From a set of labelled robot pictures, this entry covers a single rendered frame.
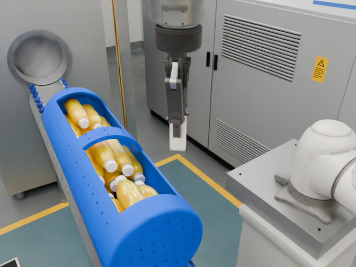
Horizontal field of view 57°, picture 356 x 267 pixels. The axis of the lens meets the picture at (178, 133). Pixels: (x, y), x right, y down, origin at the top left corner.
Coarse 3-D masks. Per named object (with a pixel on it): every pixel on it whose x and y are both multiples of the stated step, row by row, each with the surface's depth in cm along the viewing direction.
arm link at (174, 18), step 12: (156, 0) 46; (168, 0) 45; (180, 0) 45; (192, 0) 45; (204, 0) 47; (156, 12) 47; (168, 12) 46; (180, 12) 46; (192, 12) 46; (204, 12) 48; (168, 24) 47; (180, 24) 47; (192, 24) 47
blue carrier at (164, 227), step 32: (64, 96) 138; (96, 96) 145; (64, 128) 121; (96, 128) 114; (64, 160) 113; (96, 192) 91; (160, 192) 113; (96, 224) 86; (128, 224) 79; (160, 224) 82; (192, 224) 88; (128, 256) 81; (160, 256) 87; (192, 256) 95
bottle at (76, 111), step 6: (66, 102) 143; (72, 102) 141; (78, 102) 143; (66, 108) 142; (72, 108) 137; (78, 108) 136; (72, 114) 135; (78, 114) 133; (84, 114) 134; (72, 120) 135; (78, 120) 132
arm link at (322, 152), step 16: (320, 128) 92; (336, 128) 91; (304, 144) 94; (320, 144) 90; (336, 144) 88; (352, 144) 88; (304, 160) 95; (320, 160) 90; (336, 160) 88; (304, 176) 97; (320, 176) 91; (336, 176) 87; (304, 192) 99; (320, 192) 94
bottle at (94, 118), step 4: (84, 104) 149; (88, 104) 149; (84, 108) 146; (88, 108) 145; (92, 108) 147; (88, 112) 142; (92, 112) 142; (96, 112) 144; (88, 116) 140; (92, 116) 139; (96, 116) 140; (88, 120) 139; (92, 120) 138; (96, 120) 138; (100, 120) 139; (92, 124) 137; (92, 128) 138
